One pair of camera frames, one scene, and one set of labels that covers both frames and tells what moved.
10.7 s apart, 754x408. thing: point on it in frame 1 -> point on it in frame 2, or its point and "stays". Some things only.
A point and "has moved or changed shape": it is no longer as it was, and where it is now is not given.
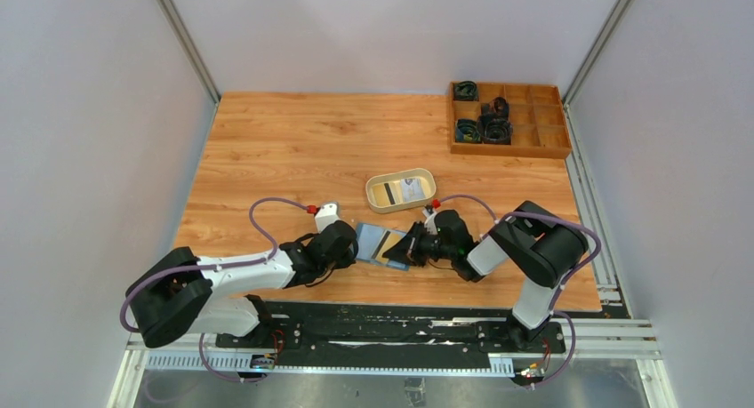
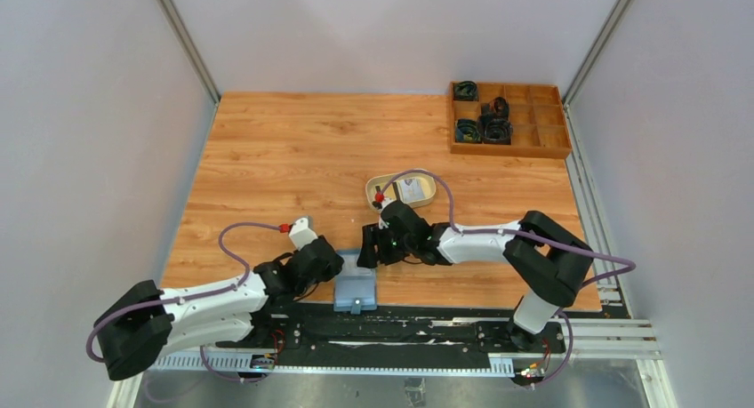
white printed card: (412, 189) stays
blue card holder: (373, 241) has moved or changed shape
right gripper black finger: (404, 251) -> (368, 256)
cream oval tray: (400, 189) stays
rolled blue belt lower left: (468, 131) stays
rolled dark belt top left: (465, 91) stays
